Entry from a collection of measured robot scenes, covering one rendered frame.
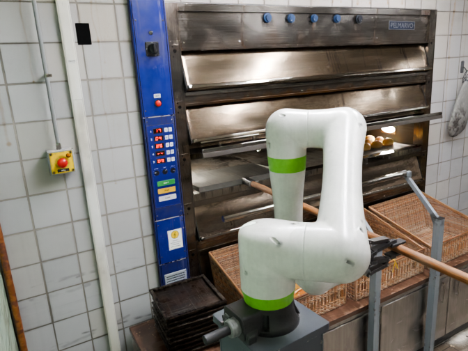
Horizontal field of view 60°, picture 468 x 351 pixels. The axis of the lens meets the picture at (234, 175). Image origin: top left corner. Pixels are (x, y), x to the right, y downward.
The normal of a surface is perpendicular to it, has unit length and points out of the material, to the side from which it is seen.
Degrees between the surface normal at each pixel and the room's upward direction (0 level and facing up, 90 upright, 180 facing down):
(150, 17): 90
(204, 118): 70
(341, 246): 53
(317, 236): 32
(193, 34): 90
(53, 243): 90
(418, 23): 90
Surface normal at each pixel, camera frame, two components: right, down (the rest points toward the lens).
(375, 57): 0.44, -0.15
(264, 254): -0.27, 0.24
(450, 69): 0.49, 0.19
